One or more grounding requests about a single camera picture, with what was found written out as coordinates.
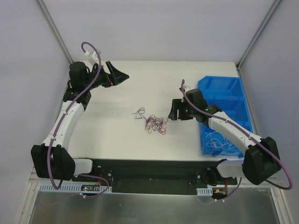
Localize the blue far storage bin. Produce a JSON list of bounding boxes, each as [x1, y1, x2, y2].
[[197, 76, 245, 99]]

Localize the red blue wire bundle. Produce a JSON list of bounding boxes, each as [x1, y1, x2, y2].
[[132, 107, 169, 136]]

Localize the aluminium frame post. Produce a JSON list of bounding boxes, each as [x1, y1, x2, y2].
[[35, 0, 74, 64], [236, 0, 283, 71]]

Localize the blue storage bin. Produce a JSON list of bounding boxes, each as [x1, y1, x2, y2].
[[206, 98, 253, 132], [197, 76, 245, 99], [200, 124, 244, 158]]

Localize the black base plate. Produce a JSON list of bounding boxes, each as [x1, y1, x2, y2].
[[72, 159, 237, 195]]

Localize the left aluminium frame post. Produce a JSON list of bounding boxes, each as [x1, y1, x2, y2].
[[35, 0, 74, 64]]

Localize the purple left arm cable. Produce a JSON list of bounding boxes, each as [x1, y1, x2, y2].
[[46, 42, 110, 200]]

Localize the blue near storage bin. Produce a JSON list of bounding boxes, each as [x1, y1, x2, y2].
[[200, 124, 244, 158]]

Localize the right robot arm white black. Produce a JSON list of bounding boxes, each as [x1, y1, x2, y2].
[[168, 87, 281, 185]]

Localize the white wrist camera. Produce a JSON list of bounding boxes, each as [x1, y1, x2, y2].
[[85, 49, 101, 65], [179, 84, 192, 92]]

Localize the white wires in near bin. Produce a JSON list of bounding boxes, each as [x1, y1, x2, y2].
[[205, 131, 234, 150]]

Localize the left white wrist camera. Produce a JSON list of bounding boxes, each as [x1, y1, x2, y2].
[[85, 49, 101, 65]]

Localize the right aluminium frame post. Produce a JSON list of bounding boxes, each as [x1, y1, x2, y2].
[[236, 0, 283, 71]]

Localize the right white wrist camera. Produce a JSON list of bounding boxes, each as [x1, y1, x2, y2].
[[179, 84, 192, 92]]

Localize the right white cable duct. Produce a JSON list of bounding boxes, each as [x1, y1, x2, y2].
[[196, 187, 213, 196]]

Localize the white cable duct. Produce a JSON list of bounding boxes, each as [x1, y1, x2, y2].
[[40, 183, 112, 194], [196, 187, 213, 196]]

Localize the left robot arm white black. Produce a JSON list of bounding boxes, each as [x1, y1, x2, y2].
[[31, 61, 129, 182]]

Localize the blue middle storage bin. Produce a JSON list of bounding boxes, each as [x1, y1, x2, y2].
[[206, 98, 253, 132]]

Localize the left white cable duct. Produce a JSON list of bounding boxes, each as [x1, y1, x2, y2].
[[40, 183, 112, 194]]

